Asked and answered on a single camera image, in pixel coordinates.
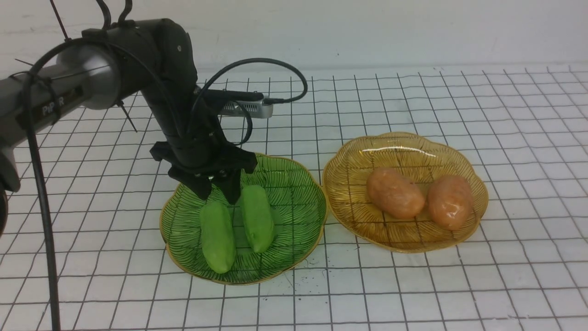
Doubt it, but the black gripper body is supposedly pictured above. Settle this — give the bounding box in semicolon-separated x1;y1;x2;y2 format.
150;122;258;184

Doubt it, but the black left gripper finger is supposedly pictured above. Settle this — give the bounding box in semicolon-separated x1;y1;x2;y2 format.
213;169;241;205

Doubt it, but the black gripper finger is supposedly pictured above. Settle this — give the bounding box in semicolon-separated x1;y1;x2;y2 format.
183;177;212;200

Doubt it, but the green cucumber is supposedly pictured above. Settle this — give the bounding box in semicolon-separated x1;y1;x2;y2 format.
241;185;275;254
200;200;237;274

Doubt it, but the orange potato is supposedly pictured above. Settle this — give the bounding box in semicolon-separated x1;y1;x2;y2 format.
427;175;473;231
366;167;425;220

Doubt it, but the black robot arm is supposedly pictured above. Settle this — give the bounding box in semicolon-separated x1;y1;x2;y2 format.
1;19;257;228

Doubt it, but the green glass plate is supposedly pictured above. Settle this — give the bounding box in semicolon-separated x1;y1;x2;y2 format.
159;153;328;285

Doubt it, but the amber glass plate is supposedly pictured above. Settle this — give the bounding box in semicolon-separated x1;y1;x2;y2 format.
323;132;489;253

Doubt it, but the white grid tablecloth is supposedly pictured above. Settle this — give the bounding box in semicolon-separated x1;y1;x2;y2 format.
0;63;588;331

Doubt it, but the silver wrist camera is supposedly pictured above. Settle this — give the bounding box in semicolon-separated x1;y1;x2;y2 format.
204;90;273;119

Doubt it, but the black camera cable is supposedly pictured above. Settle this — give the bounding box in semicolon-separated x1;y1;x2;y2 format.
186;58;309;147

